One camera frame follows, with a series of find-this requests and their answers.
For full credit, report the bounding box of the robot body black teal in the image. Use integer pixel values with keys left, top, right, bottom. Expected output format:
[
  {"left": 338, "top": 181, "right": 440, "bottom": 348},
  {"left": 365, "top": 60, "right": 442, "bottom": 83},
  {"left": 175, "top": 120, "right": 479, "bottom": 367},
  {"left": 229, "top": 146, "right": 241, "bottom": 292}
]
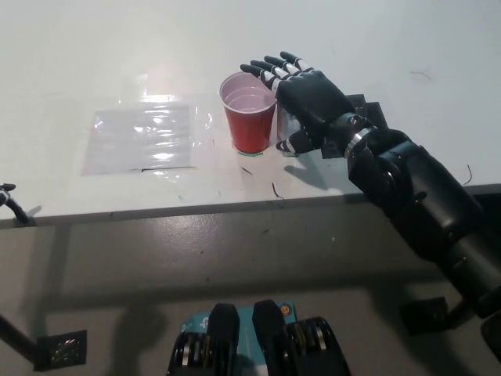
[{"left": 165, "top": 299, "right": 351, "bottom": 376}]

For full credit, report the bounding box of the clear plastic sheet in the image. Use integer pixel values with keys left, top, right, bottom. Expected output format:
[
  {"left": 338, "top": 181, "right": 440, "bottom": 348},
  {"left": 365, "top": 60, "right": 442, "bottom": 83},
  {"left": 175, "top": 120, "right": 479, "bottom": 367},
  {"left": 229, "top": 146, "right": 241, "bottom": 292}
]
[{"left": 80, "top": 103, "right": 197, "bottom": 176}]

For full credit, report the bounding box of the red plastic cup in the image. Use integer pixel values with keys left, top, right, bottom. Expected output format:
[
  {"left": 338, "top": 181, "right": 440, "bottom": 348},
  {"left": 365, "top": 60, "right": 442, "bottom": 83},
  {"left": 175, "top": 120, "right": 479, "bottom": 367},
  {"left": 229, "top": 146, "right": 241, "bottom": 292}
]
[{"left": 218, "top": 70, "right": 279, "bottom": 154}]

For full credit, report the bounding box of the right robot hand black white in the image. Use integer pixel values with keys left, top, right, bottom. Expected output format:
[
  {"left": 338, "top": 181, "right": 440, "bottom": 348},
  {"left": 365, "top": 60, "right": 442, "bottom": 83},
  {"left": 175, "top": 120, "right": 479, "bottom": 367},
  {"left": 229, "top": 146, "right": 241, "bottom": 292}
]
[{"left": 239, "top": 50, "right": 369, "bottom": 156}]

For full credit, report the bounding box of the black tape patch on table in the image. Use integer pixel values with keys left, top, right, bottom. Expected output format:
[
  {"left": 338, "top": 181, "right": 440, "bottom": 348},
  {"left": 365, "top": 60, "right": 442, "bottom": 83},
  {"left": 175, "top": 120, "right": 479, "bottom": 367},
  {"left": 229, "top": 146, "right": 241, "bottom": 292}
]
[{"left": 321, "top": 93, "right": 388, "bottom": 160}]

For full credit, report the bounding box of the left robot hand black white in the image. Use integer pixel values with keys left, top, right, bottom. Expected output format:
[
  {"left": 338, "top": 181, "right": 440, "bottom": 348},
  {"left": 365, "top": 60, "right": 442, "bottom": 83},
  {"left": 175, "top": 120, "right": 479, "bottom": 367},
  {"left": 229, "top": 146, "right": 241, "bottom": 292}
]
[{"left": 0, "top": 183, "right": 30, "bottom": 225}]

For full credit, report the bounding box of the clear soap bottle black pump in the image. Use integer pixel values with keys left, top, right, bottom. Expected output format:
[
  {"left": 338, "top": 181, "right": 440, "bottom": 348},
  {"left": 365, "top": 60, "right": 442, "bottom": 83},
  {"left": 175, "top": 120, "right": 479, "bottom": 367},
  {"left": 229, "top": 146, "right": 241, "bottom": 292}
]
[{"left": 276, "top": 100, "right": 303, "bottom": 157}]

